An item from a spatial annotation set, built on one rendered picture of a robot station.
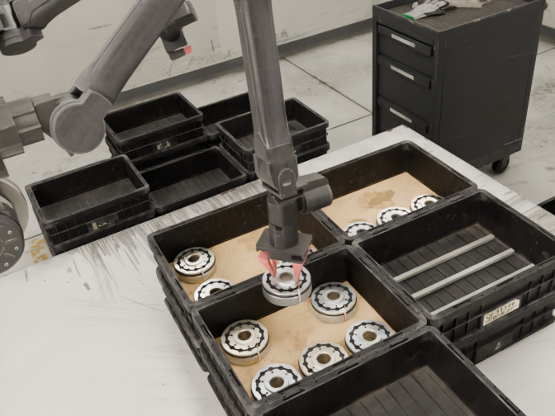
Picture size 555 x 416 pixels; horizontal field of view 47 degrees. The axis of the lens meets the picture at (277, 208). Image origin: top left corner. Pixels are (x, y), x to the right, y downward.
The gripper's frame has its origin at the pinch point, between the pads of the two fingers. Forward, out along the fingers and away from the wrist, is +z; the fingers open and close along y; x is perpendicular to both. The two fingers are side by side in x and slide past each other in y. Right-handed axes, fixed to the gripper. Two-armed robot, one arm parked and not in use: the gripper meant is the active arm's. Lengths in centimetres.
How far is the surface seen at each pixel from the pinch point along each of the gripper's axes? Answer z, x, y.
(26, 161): 100, -168, 219
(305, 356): 12.7, 9.3, -6.4
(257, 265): 15.3, -18.3, 13.9
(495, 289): 4.1, -10.9, -41.9
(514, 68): 31, -195, -47
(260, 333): 12.9, 5.4, 4.7
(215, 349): 6.2, 17.9, 9.3
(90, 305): 30, -7, 59
